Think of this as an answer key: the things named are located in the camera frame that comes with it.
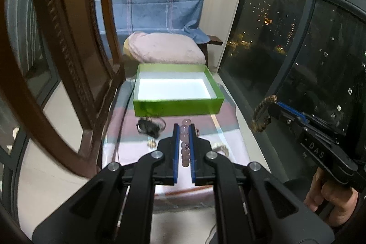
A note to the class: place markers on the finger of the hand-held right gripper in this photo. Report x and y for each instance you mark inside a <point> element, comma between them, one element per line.
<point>286,118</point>
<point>291,110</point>

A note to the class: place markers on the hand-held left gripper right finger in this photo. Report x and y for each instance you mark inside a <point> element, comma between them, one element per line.
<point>191,152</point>

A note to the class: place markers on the wooden armchair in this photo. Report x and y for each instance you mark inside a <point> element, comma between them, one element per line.
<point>215,40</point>

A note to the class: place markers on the small gold earrings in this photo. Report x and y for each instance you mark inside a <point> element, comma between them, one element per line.
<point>151,143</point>

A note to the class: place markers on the dark window frame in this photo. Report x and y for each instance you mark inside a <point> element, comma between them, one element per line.
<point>303,21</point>

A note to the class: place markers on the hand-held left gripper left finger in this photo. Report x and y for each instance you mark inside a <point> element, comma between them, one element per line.
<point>176,152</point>

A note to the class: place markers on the silver bangle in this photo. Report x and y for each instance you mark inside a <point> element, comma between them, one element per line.
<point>163,124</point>

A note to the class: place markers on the pink cushion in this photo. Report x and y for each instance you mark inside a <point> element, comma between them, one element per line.
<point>165,48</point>

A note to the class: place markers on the person's right hand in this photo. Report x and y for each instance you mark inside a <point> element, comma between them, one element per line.
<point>334,204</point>

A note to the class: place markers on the green cardboard box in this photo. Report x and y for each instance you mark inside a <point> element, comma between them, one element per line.
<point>177,106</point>

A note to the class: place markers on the pink striped mat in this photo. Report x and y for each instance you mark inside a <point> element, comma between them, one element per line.
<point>137,152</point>

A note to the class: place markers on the carved wooden chair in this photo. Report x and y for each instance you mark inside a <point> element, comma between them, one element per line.
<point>65,61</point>

